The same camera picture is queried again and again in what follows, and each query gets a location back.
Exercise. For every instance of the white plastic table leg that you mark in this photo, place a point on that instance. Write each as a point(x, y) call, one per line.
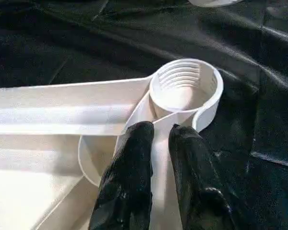
point(213, 2)

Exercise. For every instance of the white plastic table top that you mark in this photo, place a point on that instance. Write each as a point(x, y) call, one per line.
point(53, 124)

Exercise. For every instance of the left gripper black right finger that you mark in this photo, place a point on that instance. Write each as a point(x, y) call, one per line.
point(199, 187)

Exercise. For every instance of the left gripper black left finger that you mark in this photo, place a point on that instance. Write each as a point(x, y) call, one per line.
point(127, 182)

